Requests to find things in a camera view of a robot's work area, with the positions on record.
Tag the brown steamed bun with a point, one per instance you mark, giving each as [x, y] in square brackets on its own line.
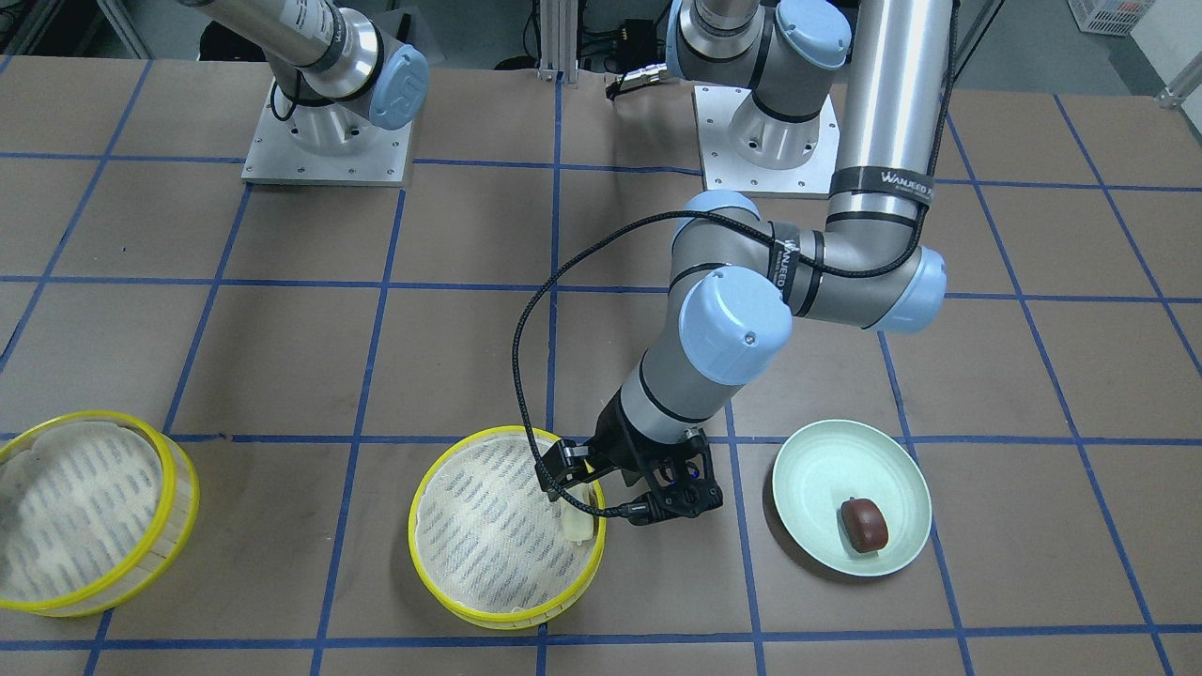
[864, 525]

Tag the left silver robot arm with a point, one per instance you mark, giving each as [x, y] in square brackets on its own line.
[740, 278]

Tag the white steamed bun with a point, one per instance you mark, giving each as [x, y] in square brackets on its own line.
[577, 526]

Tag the light green plate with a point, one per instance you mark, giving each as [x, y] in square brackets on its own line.
[825, 463]

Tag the middle yellow bamboo steamer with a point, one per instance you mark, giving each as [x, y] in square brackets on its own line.
[486, 541]

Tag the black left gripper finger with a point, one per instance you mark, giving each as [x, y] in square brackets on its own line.
[566, 464]

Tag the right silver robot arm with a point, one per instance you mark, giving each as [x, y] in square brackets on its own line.
[341, 54]

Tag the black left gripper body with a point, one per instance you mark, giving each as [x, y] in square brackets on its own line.
[617, 441]

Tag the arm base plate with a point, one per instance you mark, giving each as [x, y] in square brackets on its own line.
[745, 150]
[303, 146]

